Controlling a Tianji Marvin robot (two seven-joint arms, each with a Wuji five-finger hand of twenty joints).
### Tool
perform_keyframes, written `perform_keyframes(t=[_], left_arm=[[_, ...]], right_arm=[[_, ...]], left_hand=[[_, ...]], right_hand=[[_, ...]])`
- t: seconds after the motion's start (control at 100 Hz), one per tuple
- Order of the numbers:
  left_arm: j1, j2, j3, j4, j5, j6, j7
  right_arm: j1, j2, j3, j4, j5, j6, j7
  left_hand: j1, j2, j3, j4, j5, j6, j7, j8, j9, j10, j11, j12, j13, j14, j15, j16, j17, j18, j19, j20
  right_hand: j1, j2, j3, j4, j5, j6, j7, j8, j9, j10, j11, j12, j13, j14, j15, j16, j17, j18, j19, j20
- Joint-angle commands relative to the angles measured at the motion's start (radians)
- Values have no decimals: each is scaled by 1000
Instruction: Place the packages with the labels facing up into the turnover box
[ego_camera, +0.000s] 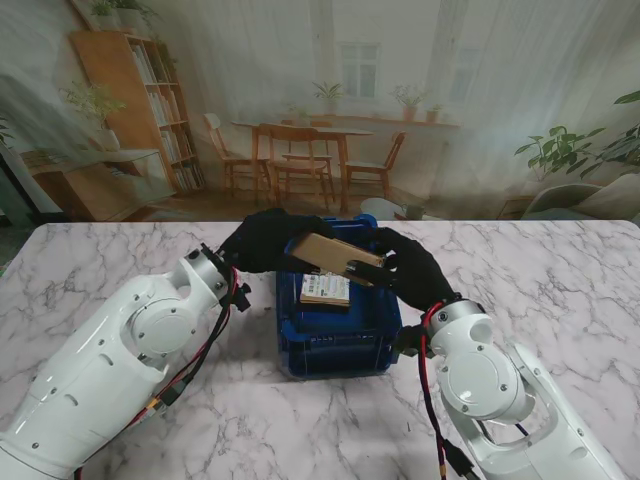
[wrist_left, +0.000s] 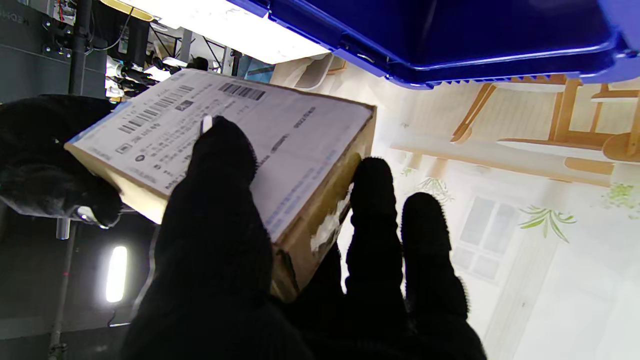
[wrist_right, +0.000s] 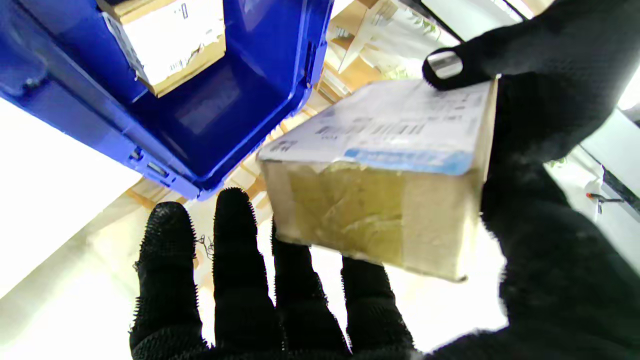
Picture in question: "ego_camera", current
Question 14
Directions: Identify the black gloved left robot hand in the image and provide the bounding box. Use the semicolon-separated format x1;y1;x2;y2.
219;208;336;276

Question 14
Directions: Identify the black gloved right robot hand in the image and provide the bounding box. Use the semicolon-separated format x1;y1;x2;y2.
344;226;459;317

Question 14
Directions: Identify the cardboard package with clear tape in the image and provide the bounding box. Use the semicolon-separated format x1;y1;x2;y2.
291;231;388;284

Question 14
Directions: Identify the cardboard package with shipping label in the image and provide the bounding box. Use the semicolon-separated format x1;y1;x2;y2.
298;271;352;313

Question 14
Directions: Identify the blue plastic turnover box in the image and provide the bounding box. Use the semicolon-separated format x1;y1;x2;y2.
274;213;405;383

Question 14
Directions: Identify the printed room scene backdrop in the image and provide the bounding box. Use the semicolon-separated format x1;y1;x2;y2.
0;0;640;224

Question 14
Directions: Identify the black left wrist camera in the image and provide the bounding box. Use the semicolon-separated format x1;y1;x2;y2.
233;281;254;313

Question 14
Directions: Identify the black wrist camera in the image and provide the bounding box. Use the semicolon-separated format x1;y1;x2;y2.
396;324;427;358
233;281;254;313

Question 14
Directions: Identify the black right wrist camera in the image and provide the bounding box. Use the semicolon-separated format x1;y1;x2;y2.
396;324;427;358

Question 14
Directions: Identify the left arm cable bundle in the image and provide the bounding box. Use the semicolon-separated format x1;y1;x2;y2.
68;263;247;480

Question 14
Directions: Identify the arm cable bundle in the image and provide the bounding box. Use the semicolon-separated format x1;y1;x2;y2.
416;306;482;480
68;263;247;480

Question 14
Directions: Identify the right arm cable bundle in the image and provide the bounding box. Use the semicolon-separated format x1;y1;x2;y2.
416;306;482;480

